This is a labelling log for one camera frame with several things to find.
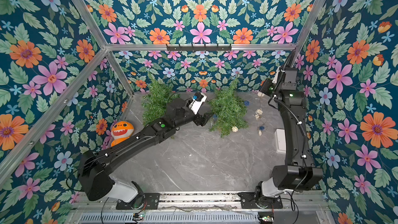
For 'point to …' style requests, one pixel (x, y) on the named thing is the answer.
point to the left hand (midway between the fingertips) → (210, 108)
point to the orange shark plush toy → (121, 131)
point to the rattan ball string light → (261, 125)
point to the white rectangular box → (280, 140)
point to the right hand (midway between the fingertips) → (270, 82)
